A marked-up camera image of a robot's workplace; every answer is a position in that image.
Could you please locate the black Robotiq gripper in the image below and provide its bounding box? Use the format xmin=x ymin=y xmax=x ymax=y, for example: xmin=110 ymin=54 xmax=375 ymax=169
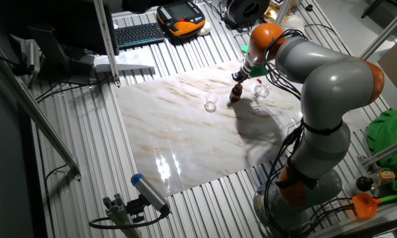
xmin=232 ymin=65 xmax=252 ymax=85

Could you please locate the brown glass bottle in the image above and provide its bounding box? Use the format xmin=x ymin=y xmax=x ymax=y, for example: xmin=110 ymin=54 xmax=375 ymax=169
xmin=228 ymin=83 xmax=244 ymax=103

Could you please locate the clear glass beaker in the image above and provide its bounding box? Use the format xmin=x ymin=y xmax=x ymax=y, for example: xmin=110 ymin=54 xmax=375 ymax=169
xmin=203 ymin=92 xmax=219 ymax=113
xmin=253 ymin=81 xmax=271 ymax=99

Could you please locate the white round object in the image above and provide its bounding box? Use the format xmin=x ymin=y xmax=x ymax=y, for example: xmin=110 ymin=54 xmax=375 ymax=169
xmin=197 ymin=21 xmax=212 ymax=36

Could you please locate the black filament spool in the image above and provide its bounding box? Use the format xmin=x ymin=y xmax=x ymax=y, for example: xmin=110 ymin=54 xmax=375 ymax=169
xmin=225 ymin=0 xmax=271 ymax=30

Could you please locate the gold foil packet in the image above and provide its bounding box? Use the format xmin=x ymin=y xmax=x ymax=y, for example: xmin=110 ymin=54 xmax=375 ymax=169
xmin=263 ymin=1 xmax=285 ymax=24

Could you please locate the crumpled white paper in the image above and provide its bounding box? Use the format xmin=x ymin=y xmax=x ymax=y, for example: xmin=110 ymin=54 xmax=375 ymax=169
xmin=283 ymin=13 xmax=307 ymax=34

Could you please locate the marble pattern sheet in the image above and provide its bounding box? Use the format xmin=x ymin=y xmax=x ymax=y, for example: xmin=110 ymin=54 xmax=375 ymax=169
xmin=114 ymin=54 xmax=370 ymax=198

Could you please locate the orange black teach pendant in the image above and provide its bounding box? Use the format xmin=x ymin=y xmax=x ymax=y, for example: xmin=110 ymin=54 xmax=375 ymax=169
xmin=155 ymin=1 xmax=207 ymax=38

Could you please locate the black keyboard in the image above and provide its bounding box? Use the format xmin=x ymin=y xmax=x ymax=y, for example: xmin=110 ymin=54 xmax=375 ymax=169
xmin=114 ymin=22 xmax=166 ymax=50

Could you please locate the white paper sheet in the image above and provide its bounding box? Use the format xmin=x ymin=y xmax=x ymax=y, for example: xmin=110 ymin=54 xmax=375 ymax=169
xmin=93 ymin=48 xmax=156 ymax=73

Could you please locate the green cloth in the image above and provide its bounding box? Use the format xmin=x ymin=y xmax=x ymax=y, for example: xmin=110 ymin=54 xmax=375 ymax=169
xmin=365 ymin=108 xmax=397 ymax=194

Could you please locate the clear bottle black cap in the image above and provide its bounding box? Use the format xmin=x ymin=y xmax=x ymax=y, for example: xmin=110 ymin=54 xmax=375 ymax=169
xmin=344 ymin=176 xmax=375 ymax=198

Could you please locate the black monitor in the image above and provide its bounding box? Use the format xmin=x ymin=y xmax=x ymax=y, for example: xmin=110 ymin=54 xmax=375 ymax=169
xmin=51 ymin=0 xmax=120 ymax=56

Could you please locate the jar with yellow lid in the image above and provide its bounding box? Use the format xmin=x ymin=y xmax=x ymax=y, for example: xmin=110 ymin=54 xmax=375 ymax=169
xmin=376 ymin=167 xmax=397 ymax=184

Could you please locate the short aluminium profile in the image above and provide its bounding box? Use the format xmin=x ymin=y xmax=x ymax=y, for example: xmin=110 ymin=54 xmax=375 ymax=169
xmin=102 ymin=193 xmax=143 ymax=238

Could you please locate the black monitor stand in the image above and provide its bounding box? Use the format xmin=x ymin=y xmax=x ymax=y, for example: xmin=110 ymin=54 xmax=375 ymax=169
xmin=28 ymin=25 xmax=97 ymax=85

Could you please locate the black cable bundle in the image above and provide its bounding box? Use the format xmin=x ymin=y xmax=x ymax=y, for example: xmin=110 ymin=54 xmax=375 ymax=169
xmin=263 ymin=28 xmax=355 ymax=238

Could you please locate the aluminium frame post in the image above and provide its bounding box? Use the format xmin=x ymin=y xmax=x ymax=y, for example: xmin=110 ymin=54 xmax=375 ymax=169
xmin=93 ymin=0 xmax=122 ymax=87
xmin=274 ymin=0 xmax=294 ymax=26
xmin=359 ymin=1 xmax=397 ymax=62

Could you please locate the silver camera blue cap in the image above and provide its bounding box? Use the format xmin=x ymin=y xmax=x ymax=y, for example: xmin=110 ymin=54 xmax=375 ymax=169
xmin=130 ymin=173 xmax=171 ymax=216

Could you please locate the black camera clamp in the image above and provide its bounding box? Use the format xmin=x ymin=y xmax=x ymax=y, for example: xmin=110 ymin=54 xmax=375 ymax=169
xmin=125 ymin=194 xmax=150 ymax=224

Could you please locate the aluminium frame strut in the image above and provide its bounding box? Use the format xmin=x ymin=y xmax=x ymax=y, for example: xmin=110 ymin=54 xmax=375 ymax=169
xmin=357 ymin=135 xmax=397 ymax=168
xmin=0 ymin=46 xmax=83 ymax=181

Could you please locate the orange funnel green handle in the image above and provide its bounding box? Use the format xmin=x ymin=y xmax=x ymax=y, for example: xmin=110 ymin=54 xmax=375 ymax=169
xmin=351 ymin=192 xmax=397 ymax=219

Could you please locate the black camera cable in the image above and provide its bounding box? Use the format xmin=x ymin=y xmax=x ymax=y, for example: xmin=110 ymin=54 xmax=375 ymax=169
xmin=88 ymin=210 xmax=171 ymax=230

